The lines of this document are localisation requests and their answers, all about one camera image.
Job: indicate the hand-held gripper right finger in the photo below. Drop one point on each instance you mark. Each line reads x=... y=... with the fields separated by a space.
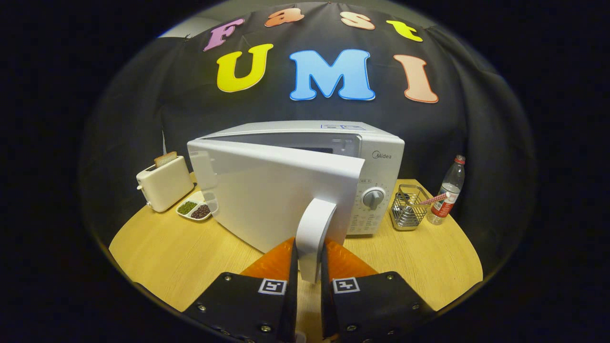
x=327 y=295

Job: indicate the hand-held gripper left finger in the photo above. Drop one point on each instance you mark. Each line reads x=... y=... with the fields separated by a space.
x=290 y=295

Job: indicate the white toaster oven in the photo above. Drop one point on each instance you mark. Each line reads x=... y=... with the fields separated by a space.
x=267 y=190

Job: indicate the cream bread toaster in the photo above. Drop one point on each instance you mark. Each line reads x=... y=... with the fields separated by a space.
x=167 y=186

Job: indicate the white divided bean dish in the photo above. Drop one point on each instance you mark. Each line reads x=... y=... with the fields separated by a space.
x=193 y=209

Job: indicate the red white striped straw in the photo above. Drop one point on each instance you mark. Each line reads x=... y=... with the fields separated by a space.
x=436 y=198

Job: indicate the clear bottle with red label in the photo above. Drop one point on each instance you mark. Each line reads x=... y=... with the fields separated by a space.
x=450 y=186

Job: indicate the toasted bread slice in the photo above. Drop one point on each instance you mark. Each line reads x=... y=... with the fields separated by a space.
x=165 y=159

